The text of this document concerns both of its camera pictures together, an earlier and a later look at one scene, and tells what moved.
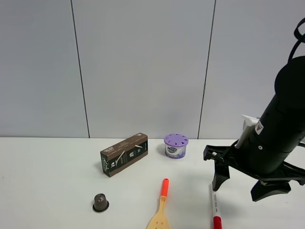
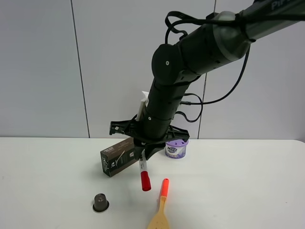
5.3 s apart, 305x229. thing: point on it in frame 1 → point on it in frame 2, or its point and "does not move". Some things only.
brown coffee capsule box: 116,157 does not move
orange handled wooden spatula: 160,221 does not move
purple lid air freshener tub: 175,145 does not move
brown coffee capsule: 100,202 does not move
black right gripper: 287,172 → 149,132
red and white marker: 216,207 → 143,160
